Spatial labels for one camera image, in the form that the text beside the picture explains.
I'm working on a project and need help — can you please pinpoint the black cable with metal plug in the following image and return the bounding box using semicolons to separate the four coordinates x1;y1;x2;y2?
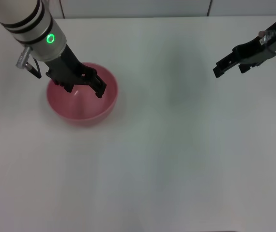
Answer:
15;46;42;79

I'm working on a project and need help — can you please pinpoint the thin brown cable with plugs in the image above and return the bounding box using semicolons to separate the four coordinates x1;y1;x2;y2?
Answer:
258;29;276;58

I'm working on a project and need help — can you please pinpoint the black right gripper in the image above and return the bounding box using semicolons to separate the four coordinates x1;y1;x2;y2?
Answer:
212;19;276;79

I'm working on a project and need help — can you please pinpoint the pink plastic bowl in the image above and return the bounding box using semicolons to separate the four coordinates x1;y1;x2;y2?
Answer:
46;62;118;127

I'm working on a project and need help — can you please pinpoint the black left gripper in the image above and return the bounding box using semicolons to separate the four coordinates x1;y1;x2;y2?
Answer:
43;44;107;99

